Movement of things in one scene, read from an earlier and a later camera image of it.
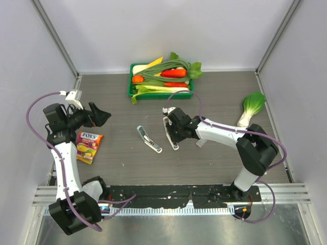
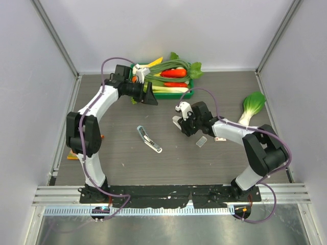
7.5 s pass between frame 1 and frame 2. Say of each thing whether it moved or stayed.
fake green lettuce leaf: stayed
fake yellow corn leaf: stayed
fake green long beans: stayed
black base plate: stayed
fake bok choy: stayed
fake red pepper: stayed
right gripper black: moved
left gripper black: moved
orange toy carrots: stayed
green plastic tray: stayed
